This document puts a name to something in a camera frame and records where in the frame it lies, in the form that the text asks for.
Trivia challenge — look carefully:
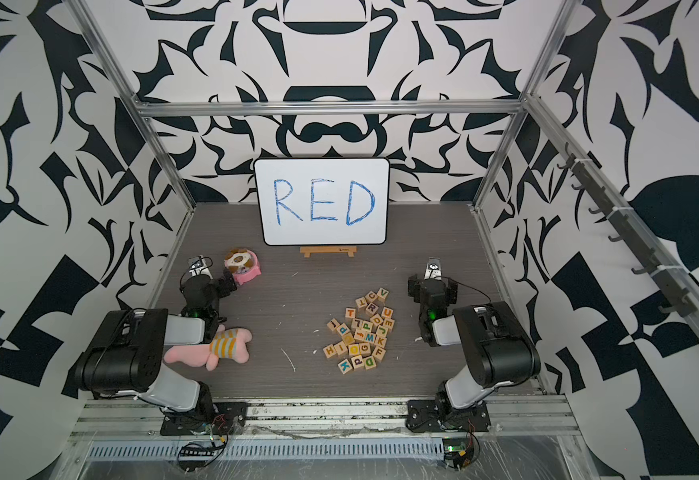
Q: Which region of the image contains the wooden block letter R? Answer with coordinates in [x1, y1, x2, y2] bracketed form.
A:
[365, 303, 379, 317]

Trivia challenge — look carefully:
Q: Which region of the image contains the wooden block letter D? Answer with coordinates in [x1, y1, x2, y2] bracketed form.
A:
[363, 357, 377, 370]

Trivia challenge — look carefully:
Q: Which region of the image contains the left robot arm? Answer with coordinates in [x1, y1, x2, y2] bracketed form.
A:
[73, 256, 244, 422]

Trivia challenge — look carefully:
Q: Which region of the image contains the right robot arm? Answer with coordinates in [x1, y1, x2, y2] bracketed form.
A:
[407, 257, 541, 421]

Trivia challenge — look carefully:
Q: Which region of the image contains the wooden block letter V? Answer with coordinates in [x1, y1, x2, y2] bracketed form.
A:
[377, 287, 389, 302]

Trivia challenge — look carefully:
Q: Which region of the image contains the wooden block letter F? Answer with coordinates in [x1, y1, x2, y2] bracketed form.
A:
[373, 347, 387, 362]

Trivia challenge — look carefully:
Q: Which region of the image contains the wooden block letter J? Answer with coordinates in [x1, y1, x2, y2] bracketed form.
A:
[327, 318, 340, 332]

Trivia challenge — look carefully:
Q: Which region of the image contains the wooden block letter I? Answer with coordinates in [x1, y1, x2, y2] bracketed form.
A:
[335, 342, 348, 357]

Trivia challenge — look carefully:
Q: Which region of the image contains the wooden block letter K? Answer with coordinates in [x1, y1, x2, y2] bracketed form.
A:
[338, 359, 353, 374]

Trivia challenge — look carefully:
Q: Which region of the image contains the wooden block letter H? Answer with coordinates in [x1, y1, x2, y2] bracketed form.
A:
[323, 345, 337, 359]

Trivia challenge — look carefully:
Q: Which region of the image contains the pink plush toy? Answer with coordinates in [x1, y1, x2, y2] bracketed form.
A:
[164, 326, 253, 371]

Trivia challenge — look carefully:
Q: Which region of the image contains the small wooden easel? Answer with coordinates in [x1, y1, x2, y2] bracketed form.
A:
[300, 245, 357, 258]

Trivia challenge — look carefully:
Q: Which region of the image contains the white dry-erase board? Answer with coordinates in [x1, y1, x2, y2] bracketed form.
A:
[254, 158, 391, 246]

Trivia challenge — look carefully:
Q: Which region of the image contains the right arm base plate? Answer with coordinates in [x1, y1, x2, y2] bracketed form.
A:
[405, 400, 491, 433]

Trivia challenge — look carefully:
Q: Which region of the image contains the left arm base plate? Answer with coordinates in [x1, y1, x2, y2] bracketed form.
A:
[160, 402, 250, 436]

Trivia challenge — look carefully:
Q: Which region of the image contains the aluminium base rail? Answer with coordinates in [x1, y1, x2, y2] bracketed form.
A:
[70, 395, 581, 441]

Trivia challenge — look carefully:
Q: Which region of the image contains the black wall hook rack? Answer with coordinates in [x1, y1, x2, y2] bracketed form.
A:
[559, 147, 699, 317]

